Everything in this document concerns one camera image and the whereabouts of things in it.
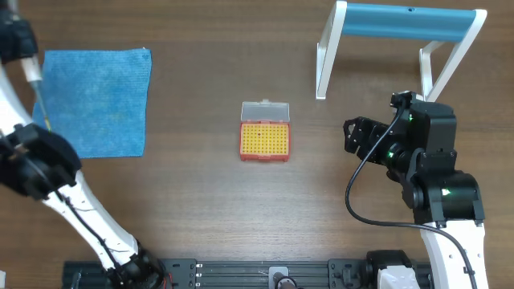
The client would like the black cable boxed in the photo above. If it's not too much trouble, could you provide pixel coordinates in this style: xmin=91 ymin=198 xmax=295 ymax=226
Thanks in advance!
xmin=344 ymin=102 xmax=479 ymax=289

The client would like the red and yellow tip box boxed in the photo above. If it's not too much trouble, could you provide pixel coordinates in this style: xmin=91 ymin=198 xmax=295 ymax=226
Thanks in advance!
xmin=239 ymin=99 xmax=292 ymax=163

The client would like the mounting rail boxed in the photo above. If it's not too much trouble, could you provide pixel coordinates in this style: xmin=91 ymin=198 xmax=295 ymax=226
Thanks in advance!
xmin=62 ymin=258 xmax=435 ymax=289

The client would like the white and blue stand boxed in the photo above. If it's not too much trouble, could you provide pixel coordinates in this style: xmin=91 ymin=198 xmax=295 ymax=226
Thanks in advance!
xmin=315 ymin=0 xmax=488 ymax=108

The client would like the blue cloth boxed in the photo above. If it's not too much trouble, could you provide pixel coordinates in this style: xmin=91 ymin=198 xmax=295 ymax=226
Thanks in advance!
xmin=31 ymin=47 xmax=153 ymax=159

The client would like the white pipette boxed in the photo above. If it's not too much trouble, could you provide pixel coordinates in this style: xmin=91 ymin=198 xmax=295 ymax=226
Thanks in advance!
xmin=20 ymin=55 xmax=53 ymax=133

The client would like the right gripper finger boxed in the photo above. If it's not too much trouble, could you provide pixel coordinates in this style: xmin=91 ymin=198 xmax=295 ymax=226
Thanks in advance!
xmin=343 ymin=116 xmax=369 ymax=155

